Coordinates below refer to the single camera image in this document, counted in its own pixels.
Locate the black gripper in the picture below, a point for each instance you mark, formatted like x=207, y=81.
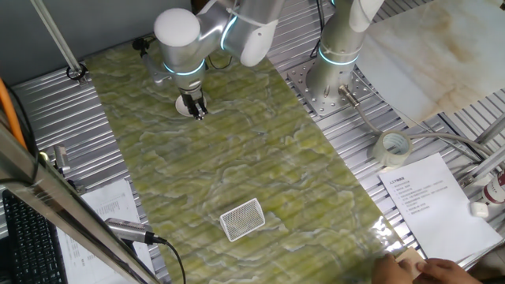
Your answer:
x=191, y=94

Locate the white plate with flower print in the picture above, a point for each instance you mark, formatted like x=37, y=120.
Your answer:
x=181, y=107

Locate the brown wooden block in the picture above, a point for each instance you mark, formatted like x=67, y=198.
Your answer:
x=412, y=258

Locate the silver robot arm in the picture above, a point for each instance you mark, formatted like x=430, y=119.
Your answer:
x=244, y=35

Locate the person's left hand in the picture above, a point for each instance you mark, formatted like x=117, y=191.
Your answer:
x=388, y=272

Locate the person's right hand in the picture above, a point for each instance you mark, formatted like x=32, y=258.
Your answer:
x=446, y=273

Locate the green marble pattern mat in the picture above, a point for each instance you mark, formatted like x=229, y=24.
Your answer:
x=236, y=165

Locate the white mesh rack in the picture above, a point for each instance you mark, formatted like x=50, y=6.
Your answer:
x=241, y=220

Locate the printed table paper stack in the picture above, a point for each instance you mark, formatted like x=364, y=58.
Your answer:
x=110, y=201

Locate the silver mesh-covered device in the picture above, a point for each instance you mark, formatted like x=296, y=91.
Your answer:
x=126, y=229

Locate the grey metal clamp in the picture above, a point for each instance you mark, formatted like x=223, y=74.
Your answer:
x=61, y=158

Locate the thin metal pole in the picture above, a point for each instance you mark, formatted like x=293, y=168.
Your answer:
x=55, y=35

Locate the orange tube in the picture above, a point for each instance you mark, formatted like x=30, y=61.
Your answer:
x=12, y=114

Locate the clear packing tape roll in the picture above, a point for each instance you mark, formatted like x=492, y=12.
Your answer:
x=384, y=155

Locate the black keyboard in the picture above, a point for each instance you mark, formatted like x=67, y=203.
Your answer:
x=35, y=244

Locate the beige marble pattern board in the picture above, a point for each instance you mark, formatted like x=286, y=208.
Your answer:
x=434, y=55

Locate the white instruction paper sheet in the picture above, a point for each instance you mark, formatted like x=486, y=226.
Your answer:
x=438, y=205

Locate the aluminium profile bar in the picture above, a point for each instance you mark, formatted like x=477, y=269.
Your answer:
x=491, y=130
x=483, y=165

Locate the small white case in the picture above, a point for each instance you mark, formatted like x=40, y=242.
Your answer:
x=479, y=209

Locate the white bottle with red label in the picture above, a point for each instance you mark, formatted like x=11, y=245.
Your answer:
x=495, y=191

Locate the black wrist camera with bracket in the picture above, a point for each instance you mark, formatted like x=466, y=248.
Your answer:
x=152, y=67

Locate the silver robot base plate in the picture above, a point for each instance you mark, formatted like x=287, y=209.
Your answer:
x=327, y=102

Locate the aluminium frame beam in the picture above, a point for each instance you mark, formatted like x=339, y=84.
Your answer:
x=59, y=205

